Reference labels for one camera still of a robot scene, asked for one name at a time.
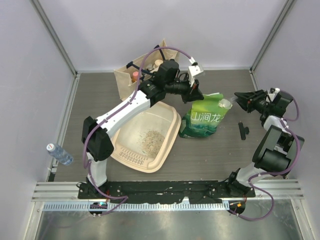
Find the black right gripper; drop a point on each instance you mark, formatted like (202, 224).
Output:
(250, 99)

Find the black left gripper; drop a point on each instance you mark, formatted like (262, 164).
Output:
(192, 93)

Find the green litter bag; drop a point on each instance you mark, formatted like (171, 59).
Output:
(203, 118)

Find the black bag clip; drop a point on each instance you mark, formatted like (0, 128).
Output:
(244, 131)

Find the clear plastic scoop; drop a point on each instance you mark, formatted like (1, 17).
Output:
(227, 103)

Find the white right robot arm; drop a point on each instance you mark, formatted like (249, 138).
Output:
(279, 149)

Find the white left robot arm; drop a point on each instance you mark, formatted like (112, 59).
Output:
(97, 132)

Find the cat litter pile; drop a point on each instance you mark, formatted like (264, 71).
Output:
(150, 143)

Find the cream plastic litter box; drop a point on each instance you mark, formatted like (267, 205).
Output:
(160, 117)

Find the beige capped bottle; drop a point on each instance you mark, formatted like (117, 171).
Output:
(157, 63)

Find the pink capped bottle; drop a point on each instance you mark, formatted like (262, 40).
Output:
(135, 76)

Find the beige canvas tote bag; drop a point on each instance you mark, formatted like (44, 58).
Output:
(124, 75)

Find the clear water bottle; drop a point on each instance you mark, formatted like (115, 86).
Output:
(59, 153)

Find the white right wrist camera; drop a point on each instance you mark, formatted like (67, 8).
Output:
(271, 94)

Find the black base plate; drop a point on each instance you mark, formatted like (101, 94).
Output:
(173, 192)

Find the perforated cable duct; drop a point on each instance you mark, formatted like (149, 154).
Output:
(100, 206)

